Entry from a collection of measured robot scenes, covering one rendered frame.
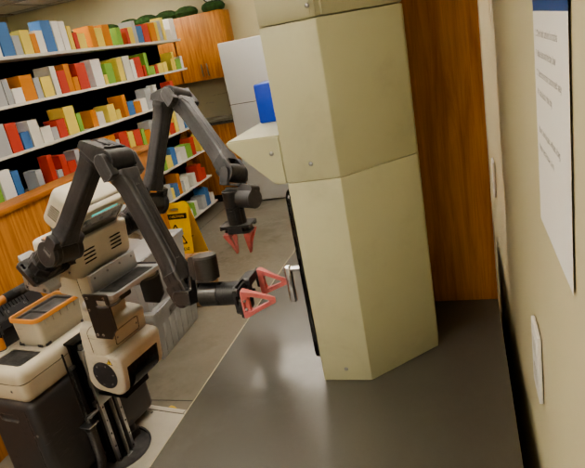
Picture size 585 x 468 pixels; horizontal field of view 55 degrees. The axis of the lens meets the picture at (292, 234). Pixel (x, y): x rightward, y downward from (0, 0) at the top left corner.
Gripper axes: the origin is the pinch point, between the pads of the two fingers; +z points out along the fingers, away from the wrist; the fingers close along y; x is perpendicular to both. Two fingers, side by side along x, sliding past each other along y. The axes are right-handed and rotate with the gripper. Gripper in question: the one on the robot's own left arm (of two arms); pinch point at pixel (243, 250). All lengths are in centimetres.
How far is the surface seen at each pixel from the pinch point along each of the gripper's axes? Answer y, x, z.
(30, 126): -211, 173, -37
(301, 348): 24.0, -32.6, 15.9
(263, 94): 25, -26, -48
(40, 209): -161, 101, 4
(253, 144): 28, -46, -40
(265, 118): 24, -26, -42
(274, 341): 15.4, -28.6, 15.9
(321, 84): 43, -47, -49
